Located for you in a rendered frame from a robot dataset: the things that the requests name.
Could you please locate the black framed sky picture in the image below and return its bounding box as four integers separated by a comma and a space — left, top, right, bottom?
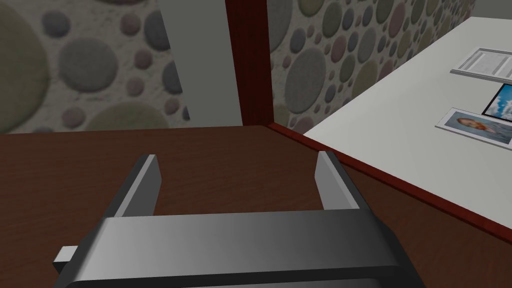
481, 83, 512, 123

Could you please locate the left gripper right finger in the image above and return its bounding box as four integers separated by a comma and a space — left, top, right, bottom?
314, 150, 361, 212

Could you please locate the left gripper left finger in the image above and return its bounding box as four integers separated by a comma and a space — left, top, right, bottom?
113, 153, 163, 219

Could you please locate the white framed portrait picture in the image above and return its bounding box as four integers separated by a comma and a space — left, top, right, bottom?
434, 107, 512, 151

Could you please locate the white framed pale picture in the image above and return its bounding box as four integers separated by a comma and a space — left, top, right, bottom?
449, 47, 512, 83

